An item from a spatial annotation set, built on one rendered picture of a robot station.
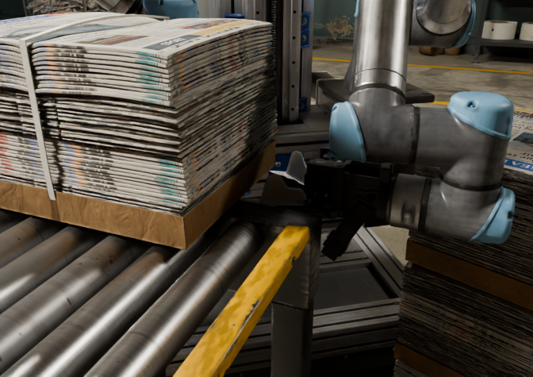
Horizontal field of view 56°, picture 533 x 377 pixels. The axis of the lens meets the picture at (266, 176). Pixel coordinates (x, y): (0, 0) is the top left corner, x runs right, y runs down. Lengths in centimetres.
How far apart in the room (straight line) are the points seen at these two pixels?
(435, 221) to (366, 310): 79
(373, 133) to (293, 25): 67
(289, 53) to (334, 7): 636
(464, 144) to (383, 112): 10
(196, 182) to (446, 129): 31
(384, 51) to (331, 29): 698
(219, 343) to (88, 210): 28
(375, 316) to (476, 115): 89
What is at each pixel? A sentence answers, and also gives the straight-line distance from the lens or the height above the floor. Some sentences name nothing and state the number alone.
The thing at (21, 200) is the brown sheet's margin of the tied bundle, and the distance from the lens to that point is 72.
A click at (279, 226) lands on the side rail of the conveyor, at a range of 64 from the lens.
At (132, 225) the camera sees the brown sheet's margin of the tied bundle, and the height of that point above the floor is 82.
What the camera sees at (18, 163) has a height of 88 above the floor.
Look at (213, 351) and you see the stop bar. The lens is 43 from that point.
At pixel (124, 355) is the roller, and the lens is 47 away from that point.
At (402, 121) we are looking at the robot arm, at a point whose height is 93.
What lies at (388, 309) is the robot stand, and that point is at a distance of 146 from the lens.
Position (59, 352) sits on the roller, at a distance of 49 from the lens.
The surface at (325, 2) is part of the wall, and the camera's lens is 766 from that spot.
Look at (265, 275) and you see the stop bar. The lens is 51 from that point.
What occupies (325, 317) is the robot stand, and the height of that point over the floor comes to 23.
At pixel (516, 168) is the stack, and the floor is 83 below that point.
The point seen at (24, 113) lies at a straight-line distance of 66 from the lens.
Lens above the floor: 111
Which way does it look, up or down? 23 degrees down
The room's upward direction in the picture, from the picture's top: straight up
